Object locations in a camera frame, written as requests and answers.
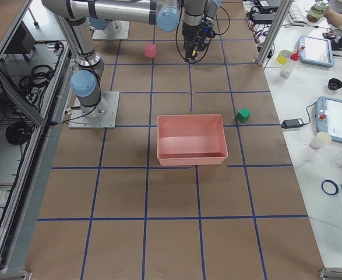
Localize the yellow tape roll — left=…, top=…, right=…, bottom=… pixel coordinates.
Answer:
left=276, top=50, right=291, bottom=65

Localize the far teach pendant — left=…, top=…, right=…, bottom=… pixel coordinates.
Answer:
left=298, top=36, right=334, bottom=68

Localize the pink plastic bin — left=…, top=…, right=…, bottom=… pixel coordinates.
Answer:
left=157, top=114, right=228, bottom=166

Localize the aluminium frame post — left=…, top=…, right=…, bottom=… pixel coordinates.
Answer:
left=256, top=0, right=292, bottom=66

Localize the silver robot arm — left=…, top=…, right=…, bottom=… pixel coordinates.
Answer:
left=42, top=1, right=108, bottom=118
left=42, top=1, right=220, bottom=67

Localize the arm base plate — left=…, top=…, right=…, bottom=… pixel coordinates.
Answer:
left=68, top=91, right=119, bottom=129
left=90, top=19, right=130, bottom=41

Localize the black bowl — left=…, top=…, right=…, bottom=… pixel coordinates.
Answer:
left=327, top=78, right=342, bottom=91

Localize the pink cube centre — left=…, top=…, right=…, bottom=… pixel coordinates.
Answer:
left=144, top=43, right=157, bottom=58

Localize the green cube front corner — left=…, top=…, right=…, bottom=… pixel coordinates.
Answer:
left=236, top=107, right=251, bottom=123

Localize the blue tape ring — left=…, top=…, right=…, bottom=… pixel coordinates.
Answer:
left=321, top=180, right=340, bottom=195

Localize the red cap squeeze bottle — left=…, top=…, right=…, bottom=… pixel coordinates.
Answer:
left=280, top=50, right=300, bottom=79

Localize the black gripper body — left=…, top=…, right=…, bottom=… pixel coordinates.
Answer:
left=182, top=19, right=216, bottom=52

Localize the white plastic cup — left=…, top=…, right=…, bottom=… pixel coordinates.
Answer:
left=309, top=132, right=332, bottom=150

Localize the near teach pendant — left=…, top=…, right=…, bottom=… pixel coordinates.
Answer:
left=315, top=96, right=342, bottom=143

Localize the teach pendant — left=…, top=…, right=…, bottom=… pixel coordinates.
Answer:
left=315, top=96, right=342, bottom=143
left=298, top=36, right=334, bottom=68

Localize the black power adapter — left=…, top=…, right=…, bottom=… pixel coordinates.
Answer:
left=281, top=118, right=305, bottom=129

